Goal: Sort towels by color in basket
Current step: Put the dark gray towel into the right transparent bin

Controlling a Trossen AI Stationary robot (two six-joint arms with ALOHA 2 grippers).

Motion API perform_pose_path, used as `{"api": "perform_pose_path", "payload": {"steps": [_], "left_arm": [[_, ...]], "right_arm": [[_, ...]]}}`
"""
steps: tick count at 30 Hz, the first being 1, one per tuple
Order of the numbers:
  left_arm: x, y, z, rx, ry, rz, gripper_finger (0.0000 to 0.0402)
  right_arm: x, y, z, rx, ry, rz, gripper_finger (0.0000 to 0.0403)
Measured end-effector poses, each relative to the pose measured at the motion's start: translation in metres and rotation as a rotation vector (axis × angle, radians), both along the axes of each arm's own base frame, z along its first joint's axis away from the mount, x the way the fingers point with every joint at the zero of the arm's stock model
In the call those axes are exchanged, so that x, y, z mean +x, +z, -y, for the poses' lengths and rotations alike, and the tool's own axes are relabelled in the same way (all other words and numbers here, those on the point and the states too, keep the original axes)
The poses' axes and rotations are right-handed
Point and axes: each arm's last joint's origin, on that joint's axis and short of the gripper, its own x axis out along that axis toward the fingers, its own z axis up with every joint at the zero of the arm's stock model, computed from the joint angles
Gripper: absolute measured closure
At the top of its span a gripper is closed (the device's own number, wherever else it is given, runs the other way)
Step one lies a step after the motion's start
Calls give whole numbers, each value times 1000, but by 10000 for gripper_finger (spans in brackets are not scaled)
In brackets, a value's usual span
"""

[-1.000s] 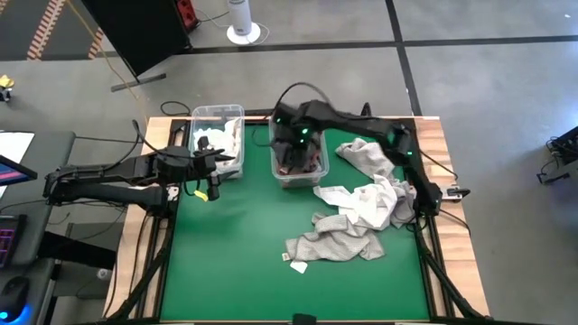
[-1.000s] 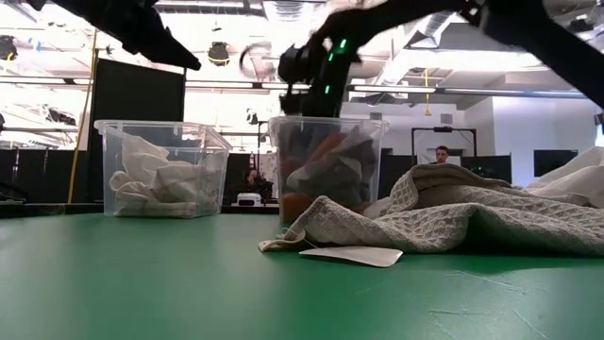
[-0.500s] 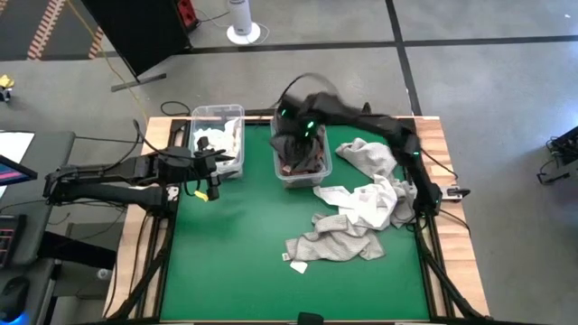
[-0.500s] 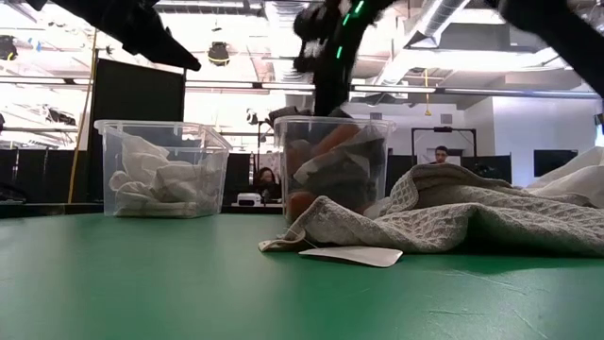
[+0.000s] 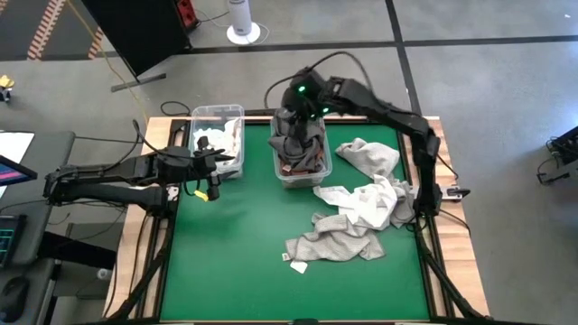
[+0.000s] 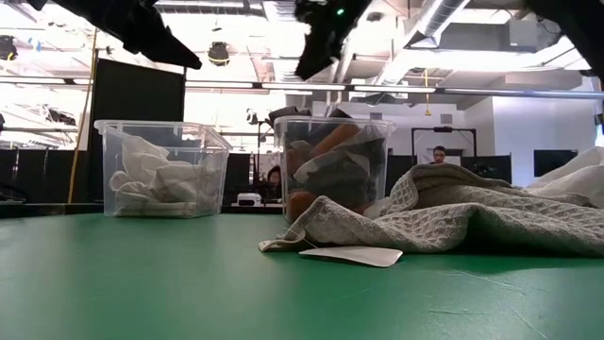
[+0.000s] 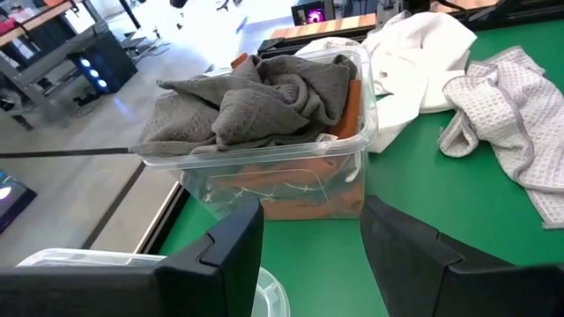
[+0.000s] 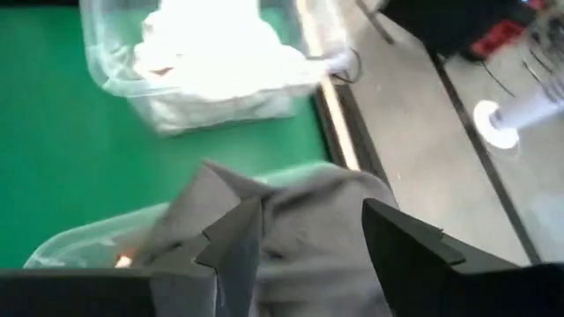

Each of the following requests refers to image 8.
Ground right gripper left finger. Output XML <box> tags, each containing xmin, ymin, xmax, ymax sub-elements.
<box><xmin>196</xmin><ymin>197</ymin><xmax>263</xmax><ymax>317</ymax></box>

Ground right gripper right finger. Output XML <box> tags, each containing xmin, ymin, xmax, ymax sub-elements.
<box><xmin>361</xmin><ymin>197</ymin><xmax>466</xmax><ymax>317</ymax></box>

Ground dark grey terry towel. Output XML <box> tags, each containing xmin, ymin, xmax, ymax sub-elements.
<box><xmin>131</xmin><ymin>160</ymin><xmax>400</xmax><ymax>317</ymax></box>

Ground clear plastic bin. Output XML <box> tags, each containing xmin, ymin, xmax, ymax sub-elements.
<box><xmin>78</xmin><ymin>0</ymin><xmax>353</xmax><ymax>136</ymax></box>
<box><xmin>24</xmin><ymin>160</ymin><xmax>345</xmax><ymax>269</ymax></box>

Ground white towel brown grid lines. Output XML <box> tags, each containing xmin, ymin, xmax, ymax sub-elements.
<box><xmin>131</xmin><ymin>0</ymin><xmax>330</xmax><ymax>129</ymax></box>

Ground white tower fan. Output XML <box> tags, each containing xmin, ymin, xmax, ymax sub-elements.
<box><xmin>473</xmin><ymin>8</ymin><xmax>564</xmax><ymax>151</ymax></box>

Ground green table mat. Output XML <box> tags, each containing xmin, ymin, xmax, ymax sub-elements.
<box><xmin>0</xmin><ymin>6</ymin><xmax>331</xmax><ymax>269</ymax></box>

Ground red power strip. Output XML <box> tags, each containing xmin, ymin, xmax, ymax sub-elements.
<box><xmin>471</xmin><ymin>19</ymin><xmax>528</xmax><ymax>58</ymax></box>

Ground black and red device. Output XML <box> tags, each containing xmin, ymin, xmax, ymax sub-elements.
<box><xmin>378</xmin><ymin>0</ymin><xmax>538</xmax><ymax>58</ymax></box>

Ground black table frame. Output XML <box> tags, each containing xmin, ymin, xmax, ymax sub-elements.
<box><xmin>294</xmin><ymin>0</ymin><xmax>390</xmax><ymax>186</ymax></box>

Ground black floor cable loop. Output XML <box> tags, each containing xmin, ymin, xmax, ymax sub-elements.
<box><xmin>308</xmin><ymin>46</ymin><xmax>363</xmax><ymax>85</ymax></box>

